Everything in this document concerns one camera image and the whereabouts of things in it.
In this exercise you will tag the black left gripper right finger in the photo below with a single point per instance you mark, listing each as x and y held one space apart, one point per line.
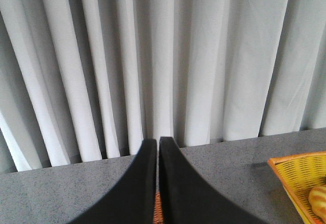
187 198

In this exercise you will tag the yellow plastic woven basket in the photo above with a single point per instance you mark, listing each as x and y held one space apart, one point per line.
298 175

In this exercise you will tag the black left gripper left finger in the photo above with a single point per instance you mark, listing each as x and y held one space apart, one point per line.
132 198

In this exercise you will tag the brown wicker basket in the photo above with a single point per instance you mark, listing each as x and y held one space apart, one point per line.
158 214

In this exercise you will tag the toy croissant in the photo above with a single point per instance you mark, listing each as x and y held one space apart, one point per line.
317 201

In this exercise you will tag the white pleated curtain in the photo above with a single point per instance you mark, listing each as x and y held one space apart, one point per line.
85 80

